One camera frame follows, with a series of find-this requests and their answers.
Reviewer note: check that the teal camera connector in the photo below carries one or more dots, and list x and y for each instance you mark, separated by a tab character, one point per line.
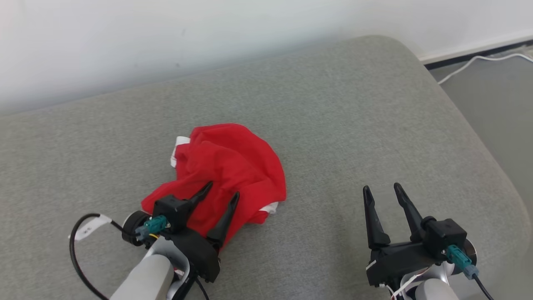
152	227
458	256

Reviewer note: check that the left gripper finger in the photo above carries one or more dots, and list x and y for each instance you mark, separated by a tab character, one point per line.
225	225
200	196

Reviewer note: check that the teal left camera connector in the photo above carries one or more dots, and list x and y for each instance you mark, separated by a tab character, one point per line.
152	227

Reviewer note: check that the red shorts white stripe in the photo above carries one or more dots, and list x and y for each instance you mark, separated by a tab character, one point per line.
233	166

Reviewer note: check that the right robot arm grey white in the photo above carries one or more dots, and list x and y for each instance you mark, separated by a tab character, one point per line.
433	291

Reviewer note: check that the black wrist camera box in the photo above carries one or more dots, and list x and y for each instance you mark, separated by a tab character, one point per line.
445	235
170	208

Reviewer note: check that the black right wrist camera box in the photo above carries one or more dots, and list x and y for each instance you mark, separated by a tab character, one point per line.
445	235

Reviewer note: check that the teal right camera connector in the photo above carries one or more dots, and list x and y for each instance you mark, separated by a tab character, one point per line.
458	256

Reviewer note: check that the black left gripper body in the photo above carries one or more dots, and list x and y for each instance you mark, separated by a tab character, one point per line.
200	254

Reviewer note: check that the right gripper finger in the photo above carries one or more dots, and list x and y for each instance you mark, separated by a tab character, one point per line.
374	225
412	221

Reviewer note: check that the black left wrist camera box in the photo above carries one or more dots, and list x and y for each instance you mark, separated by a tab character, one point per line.
170	208

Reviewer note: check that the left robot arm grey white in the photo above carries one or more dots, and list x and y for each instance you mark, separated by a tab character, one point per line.
145	275

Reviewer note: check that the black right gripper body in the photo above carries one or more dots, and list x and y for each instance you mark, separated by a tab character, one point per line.
395	260

